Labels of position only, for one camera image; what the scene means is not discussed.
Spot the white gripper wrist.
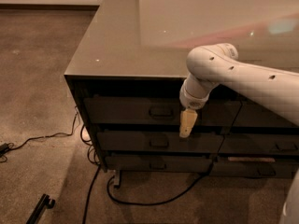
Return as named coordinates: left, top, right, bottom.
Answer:
left=179, top=82, right=209, bottom=138

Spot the dark drawer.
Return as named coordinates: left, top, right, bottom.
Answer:
left=210, top=157, right=299, bottom=178
left=220, top=133, right=299, bottom=155
left=235, top=102, right=295, bottom=128
left=84, top=96, right=240, bottom=126
left=97, top=131, right=223, bottom=153
left=106, top=155, right=212, bottom=173

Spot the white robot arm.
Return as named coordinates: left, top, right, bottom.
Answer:
left=179, top=43, right=299, bottom=138

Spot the dark drawer cabinet glossy top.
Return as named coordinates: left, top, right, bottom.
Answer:
left=64, top=0, right=299, bottom=174

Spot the black power adapter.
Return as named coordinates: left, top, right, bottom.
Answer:
left=0, top=143, right=10, bottom=156

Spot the thick black floor cable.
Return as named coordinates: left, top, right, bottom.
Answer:
left=106, top=165, right=213, bottom=207

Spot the black cable to floor edge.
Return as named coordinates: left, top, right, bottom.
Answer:
left=81, top=164, right=102, bottom=224

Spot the black metal bracket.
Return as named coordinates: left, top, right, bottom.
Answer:
left=26, top=194, right=55, bottom=224

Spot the thin black cable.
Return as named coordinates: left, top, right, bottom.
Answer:
left=6, top=106, right=79, bottom=152

